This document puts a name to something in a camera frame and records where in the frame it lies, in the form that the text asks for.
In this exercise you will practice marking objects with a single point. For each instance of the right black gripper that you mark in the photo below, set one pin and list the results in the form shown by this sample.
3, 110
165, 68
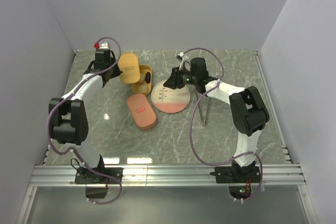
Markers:
174, 81

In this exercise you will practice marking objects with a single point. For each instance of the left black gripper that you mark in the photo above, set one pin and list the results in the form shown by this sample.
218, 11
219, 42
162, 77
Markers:
117, 72

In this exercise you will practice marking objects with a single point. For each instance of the orange lunch box lid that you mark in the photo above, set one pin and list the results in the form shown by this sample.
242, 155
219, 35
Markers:
129, 67

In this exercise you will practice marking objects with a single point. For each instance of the steamed bun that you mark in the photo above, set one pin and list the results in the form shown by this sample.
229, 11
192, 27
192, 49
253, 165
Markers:
142, 78
143, 88

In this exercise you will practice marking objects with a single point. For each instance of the orange lunch box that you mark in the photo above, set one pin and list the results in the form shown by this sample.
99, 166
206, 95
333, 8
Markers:
143, 70

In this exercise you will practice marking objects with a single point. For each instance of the black sea cucumber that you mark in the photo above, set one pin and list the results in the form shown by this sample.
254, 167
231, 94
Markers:
148, 77

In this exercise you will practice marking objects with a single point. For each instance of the metal tongs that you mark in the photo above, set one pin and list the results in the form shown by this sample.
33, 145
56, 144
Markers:
202, 110

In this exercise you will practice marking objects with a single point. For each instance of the pink lunch box lid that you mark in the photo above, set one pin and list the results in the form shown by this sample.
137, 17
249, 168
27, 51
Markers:
140, 109

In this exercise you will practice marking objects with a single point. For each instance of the pink lunch box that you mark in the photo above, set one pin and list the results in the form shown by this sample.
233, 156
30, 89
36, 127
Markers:
146, 126

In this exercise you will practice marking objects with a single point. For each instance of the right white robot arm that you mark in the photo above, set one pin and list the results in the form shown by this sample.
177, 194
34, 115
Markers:
249, 114

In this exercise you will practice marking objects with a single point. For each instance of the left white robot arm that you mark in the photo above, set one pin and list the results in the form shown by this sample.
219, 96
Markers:
67, 124

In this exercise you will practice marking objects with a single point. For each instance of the pink and cream plate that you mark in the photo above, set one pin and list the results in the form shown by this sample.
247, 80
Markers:
168, 100

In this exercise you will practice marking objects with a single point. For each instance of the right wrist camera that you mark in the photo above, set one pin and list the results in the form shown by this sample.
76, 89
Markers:
182, 58

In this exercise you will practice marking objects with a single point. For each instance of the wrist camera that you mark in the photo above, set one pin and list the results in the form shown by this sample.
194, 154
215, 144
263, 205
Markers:
102, 45
182, 58

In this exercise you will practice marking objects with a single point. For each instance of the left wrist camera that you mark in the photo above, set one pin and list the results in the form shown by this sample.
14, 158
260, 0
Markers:
102, 45

